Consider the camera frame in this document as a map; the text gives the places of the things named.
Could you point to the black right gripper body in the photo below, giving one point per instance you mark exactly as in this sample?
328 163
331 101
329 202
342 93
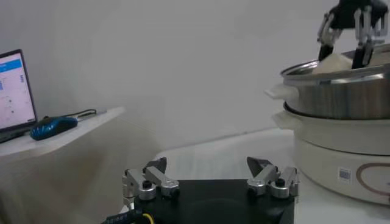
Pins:
350 12

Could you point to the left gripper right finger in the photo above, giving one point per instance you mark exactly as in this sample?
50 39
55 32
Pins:
268 179

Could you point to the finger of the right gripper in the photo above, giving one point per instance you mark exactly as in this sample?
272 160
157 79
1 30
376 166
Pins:
325 51
361 58

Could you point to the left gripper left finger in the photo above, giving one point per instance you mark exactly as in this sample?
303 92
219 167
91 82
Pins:
152 182

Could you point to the white steamed baozi bun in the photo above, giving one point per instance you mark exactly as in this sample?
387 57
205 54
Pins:
335 64

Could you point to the round glass pot lid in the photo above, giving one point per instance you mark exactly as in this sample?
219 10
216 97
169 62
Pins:
207 164

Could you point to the perforated steel steamer basket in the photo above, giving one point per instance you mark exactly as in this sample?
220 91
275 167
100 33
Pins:
341 97

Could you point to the white electric cooker pot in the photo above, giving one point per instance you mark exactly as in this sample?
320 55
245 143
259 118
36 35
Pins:
323 164

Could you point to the white side table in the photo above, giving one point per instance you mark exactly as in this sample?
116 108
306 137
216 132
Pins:
91 124

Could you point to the blue black computer mouse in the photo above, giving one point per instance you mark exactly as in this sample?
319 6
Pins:
51 126

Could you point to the black laptop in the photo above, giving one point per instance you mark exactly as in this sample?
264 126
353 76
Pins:
15 91

